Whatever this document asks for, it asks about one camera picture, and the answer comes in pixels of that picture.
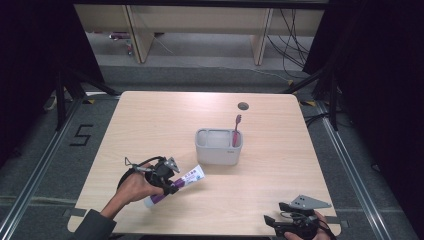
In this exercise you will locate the pink item on floor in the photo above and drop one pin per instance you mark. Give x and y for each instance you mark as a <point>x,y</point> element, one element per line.
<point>119,35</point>

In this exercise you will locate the black curtain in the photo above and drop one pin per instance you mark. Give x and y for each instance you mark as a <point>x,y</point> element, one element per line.
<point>30,66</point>
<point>383,83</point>

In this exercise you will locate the black metal stand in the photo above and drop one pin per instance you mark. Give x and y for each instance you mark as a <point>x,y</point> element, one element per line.
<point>60,100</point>
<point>332,100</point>

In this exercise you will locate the person's right hand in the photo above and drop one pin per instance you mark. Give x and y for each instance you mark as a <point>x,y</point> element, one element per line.
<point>325,236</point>

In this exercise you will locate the white and purple toothpaste tube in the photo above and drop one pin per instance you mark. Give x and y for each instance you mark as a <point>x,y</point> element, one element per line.
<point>191,176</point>

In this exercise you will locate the beige wooden desk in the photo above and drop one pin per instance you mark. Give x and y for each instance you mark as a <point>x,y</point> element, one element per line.
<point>200,18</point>

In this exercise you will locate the purple toothbrush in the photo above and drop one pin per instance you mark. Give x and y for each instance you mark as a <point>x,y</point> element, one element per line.
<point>237,128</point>

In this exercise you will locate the person's left hand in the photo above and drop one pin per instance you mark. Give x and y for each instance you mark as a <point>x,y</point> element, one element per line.
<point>135,190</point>

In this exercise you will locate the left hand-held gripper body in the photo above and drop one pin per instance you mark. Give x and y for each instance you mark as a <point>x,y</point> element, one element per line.
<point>161,173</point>

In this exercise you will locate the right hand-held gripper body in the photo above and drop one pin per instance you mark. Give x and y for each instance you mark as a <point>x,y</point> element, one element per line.
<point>305,201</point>

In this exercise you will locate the grey toothbrush holder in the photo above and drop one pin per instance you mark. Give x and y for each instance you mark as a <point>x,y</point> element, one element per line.
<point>216,155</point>

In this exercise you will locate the metal floor rail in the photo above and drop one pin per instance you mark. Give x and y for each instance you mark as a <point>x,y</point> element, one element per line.
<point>36,173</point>
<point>353,173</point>

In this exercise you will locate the grey tape strip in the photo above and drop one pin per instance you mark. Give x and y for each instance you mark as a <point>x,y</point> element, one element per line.
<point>75,212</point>
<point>338,221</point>

